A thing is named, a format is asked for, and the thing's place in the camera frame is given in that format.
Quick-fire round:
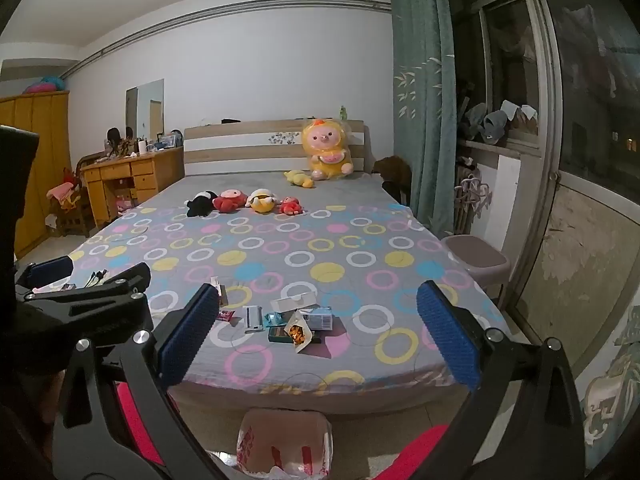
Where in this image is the wooden chair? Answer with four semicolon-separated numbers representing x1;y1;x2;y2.
47;157;101;238

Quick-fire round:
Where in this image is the black white plush toy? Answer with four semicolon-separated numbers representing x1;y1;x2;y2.
185;190;219;218

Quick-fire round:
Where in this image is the grey slipper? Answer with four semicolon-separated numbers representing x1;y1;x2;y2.
462;102;488;138
477;110;511;146

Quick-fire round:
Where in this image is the teal leaf-print curtain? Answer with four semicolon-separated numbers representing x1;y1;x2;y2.
389;0;458;236
575;300;640;466

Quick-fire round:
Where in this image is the white panel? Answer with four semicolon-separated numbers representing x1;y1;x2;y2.
497;152;526;251

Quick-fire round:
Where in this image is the wooden desk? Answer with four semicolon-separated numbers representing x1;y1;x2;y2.
80;146;186;226

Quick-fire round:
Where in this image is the white-framed window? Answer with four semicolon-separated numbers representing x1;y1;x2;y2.
445;0;640;396

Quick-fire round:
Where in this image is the grey plastic stool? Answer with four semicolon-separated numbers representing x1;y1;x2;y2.
440;235;511;311

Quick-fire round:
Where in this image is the dark green box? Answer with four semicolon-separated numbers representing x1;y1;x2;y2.
267;326;322;346

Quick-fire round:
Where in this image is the large yellow plush doll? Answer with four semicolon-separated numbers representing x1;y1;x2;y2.
301;117;355;181

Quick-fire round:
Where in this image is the circle-print bed sheet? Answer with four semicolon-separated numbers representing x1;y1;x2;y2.
67;167;506;396

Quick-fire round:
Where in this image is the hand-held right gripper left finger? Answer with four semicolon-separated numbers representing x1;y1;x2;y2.
52;282;236;480

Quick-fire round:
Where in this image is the white plastic bag red print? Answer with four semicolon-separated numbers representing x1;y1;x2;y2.
236;408;333;478

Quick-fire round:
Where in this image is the black-haired doll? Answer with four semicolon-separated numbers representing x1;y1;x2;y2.
105;127;133;158

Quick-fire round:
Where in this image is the snack bag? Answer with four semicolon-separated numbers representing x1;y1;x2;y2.
283;310;323;354

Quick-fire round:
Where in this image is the blue white box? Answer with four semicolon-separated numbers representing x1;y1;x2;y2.
302;306;335;331

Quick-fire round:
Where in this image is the wall mirror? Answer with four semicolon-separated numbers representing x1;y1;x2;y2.
125;79;166;147

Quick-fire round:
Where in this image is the brown plush toy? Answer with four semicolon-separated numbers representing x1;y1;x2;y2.
372;156;413;206

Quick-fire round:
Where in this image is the pink blue bundle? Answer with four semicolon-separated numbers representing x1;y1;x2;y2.
22;76;68;95

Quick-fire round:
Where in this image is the yellow duck plush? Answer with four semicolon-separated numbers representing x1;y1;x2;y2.
284;170;317;189

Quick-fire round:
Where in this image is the grey wall pipe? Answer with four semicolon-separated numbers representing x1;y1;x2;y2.
65;0;393;81

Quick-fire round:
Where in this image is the pink cloth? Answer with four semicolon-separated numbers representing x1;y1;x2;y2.
47;182;76;206

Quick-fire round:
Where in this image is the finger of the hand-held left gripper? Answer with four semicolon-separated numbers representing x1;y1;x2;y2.
16;255;76;294
20;261;152;349

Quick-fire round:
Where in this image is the wooden bed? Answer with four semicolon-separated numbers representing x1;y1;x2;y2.
65;119;506;416

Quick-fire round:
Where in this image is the yellow white plush toy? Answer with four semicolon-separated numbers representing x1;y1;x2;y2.
245;187;278;214

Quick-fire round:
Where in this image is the yellow wooden wardrobe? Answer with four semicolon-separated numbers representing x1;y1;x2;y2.
0;91;71;256

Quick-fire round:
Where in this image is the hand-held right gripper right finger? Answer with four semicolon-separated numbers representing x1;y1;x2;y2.
416;280;587;480

